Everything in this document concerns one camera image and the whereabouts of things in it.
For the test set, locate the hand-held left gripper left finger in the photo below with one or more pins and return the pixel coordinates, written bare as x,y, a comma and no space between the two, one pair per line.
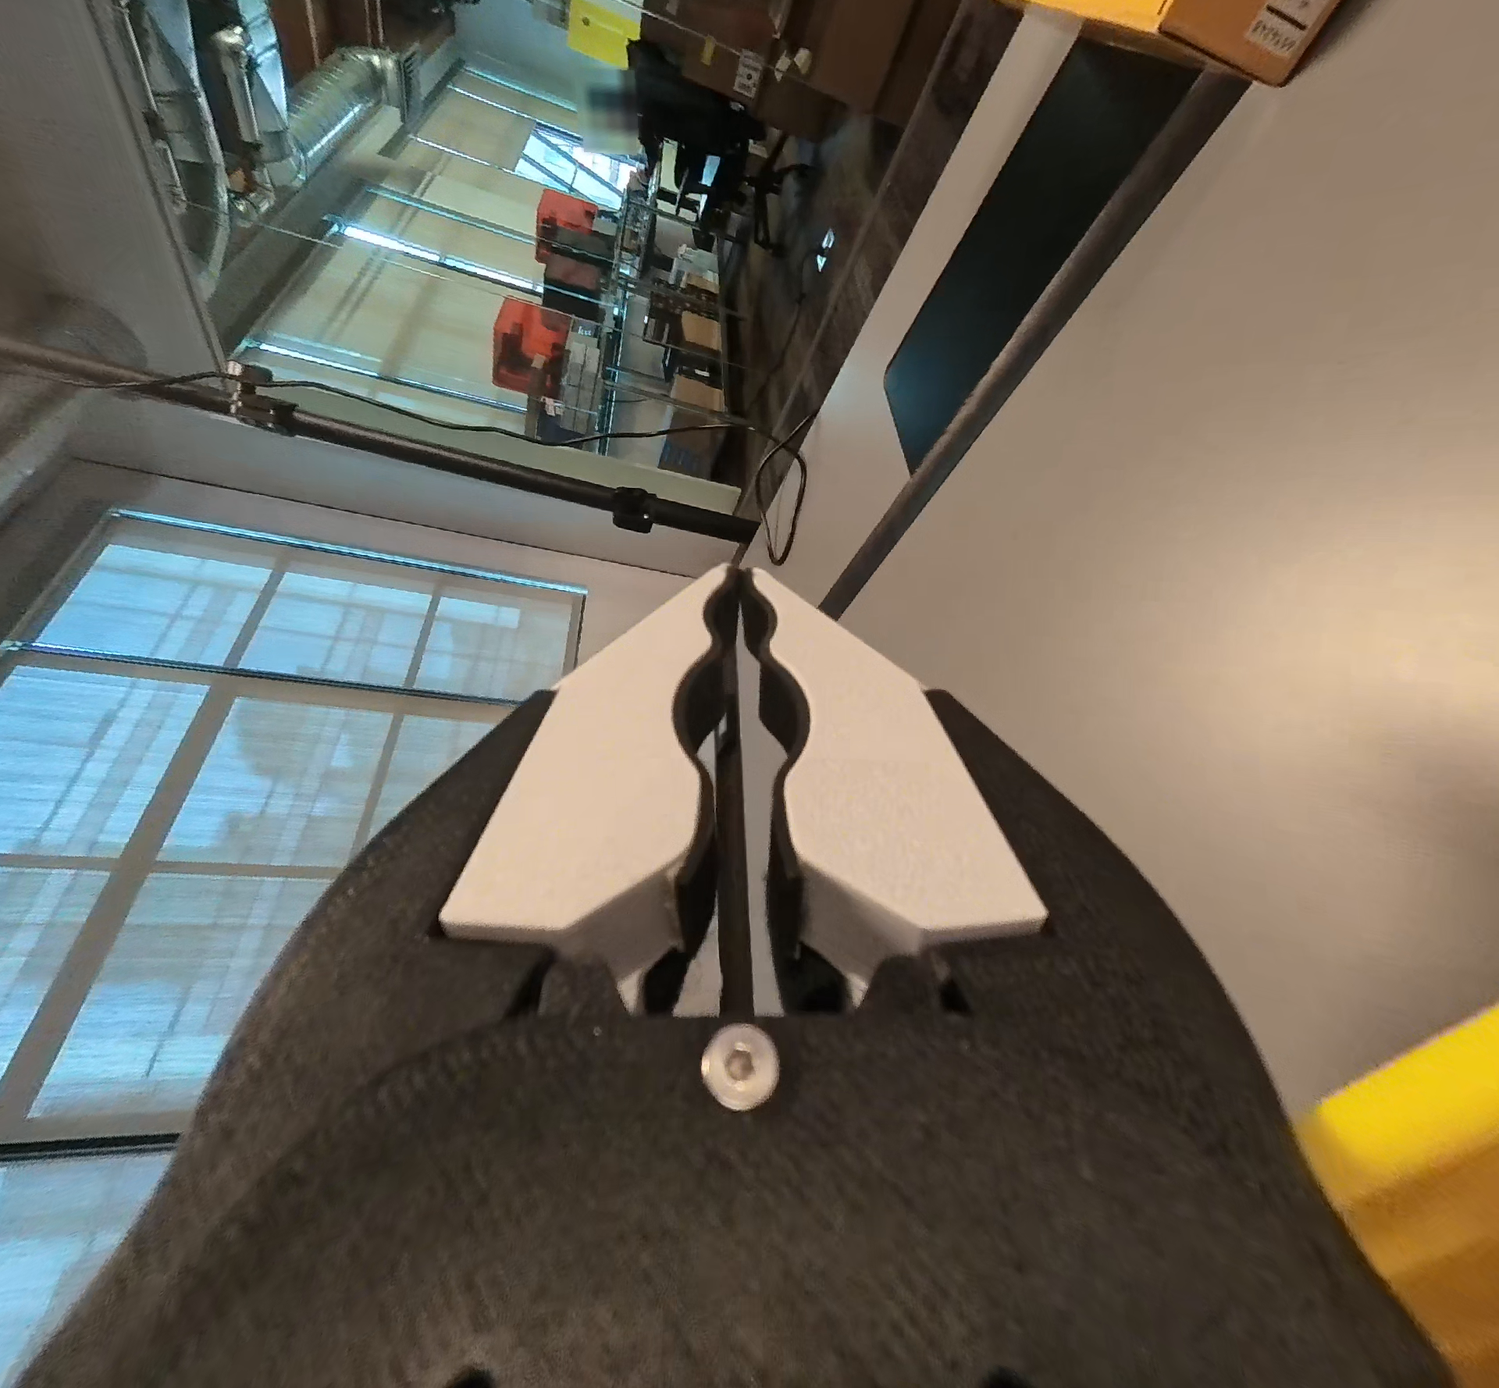
575,814

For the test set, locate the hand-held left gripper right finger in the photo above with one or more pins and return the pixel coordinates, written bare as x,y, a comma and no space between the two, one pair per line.
903,814

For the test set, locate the orange storage crate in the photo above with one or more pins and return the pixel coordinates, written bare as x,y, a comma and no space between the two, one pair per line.
575,228
533,345

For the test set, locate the dark teal desk pad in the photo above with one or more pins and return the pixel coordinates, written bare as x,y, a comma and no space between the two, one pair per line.
1031,240

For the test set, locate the yellow plastic bin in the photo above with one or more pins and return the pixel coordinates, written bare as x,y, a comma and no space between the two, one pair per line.
1418,1177

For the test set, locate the yellow paper sign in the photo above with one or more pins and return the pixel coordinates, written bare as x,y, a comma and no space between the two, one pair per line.
607,28

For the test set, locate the pile of cardboard boxes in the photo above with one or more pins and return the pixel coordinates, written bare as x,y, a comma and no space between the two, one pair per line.
820,28

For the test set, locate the silver ventilation duct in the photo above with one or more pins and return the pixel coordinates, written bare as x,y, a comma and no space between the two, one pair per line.
340,99

